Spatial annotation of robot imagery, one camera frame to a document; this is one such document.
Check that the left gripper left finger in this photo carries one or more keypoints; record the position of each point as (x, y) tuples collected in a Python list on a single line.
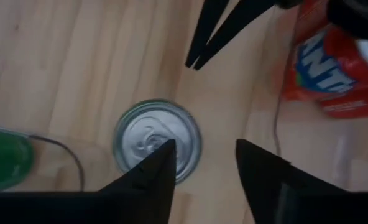
[(125, 205)]

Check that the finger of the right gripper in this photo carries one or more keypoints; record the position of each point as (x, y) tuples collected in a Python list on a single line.
[(233, 28), (209, 25)]

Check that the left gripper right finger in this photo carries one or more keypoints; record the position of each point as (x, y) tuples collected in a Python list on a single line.
[(280, 199)]

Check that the red Fanta soda can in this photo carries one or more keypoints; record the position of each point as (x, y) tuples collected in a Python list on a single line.
[(327, 71), (311, 18)]

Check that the clear plastic bin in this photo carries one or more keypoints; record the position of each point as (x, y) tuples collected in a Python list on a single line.
[(47, 174), (296, 140)]

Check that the green Sprite soda can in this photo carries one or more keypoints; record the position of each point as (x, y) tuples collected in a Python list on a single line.
[(3, 158), (146, 130)]

